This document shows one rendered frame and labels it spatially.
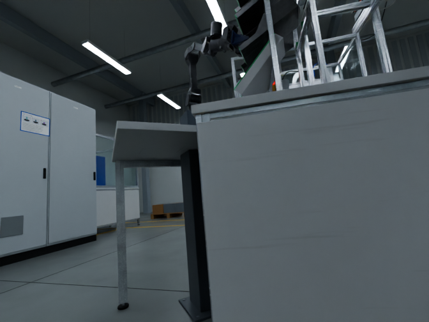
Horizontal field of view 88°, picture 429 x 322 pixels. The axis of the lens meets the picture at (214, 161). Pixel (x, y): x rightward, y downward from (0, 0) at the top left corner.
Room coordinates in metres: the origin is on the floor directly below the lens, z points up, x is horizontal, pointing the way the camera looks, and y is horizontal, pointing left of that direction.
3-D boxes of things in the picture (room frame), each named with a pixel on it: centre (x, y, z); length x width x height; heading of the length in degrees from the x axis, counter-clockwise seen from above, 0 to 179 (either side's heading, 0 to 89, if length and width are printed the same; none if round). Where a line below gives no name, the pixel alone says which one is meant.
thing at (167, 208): (7.02, 1.36, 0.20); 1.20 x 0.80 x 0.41; 72
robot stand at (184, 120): (1.29, 0.10, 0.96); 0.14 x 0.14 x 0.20; 27
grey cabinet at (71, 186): (3.45, 2.37, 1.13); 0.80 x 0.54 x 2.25; 162
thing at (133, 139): (1.25, 0.08, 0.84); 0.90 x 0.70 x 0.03; 117
